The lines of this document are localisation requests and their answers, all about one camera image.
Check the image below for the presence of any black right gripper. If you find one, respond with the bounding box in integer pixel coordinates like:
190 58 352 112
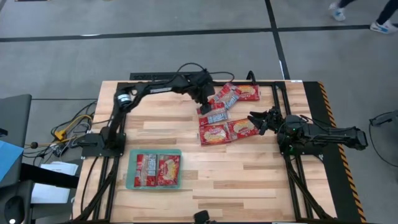
248 107 285 136

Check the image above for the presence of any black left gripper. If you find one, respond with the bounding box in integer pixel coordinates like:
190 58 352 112
189 70 215 115

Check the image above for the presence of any red butter popcorn bag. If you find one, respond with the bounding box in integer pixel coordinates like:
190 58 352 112
213 82 243 110
134 154 158 187
198 101 230 126
236 84 261 102
198 123 233 146
226 118 261 141
156 154 181 187

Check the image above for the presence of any green plastic basket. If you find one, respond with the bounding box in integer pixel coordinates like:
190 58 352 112
126 148 183 190

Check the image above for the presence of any black hazard-striped mat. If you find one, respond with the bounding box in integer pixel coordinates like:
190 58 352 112
303 81 368 223

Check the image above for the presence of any black rectangular grille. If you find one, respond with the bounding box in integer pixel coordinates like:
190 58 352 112
129 71 187 81

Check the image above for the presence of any dark grey floor device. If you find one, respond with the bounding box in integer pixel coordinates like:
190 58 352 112
369 109 398 127

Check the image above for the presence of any person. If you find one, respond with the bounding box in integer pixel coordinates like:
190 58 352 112
328 0 398 34

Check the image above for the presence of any black bar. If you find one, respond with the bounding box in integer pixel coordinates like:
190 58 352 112
20 163 80 189

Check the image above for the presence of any white paper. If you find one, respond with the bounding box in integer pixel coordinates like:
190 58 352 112
30 162 79 205

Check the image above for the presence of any grey desk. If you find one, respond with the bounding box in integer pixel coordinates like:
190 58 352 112
0 94 32 187

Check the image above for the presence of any blue sheet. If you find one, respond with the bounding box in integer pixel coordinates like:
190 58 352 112
0 139 25 183

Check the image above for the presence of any black computer mouse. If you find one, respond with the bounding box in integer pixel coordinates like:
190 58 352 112
4 195 25 224

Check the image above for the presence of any black metal table frame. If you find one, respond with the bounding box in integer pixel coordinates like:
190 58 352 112
73 81 335 223

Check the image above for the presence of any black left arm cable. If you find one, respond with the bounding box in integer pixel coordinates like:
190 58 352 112
176 62 236 83

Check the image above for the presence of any small black camera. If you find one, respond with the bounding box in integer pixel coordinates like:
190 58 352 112
193 210 211 224

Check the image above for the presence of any yellow cable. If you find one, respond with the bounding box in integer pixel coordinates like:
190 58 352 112
54 114 93 141

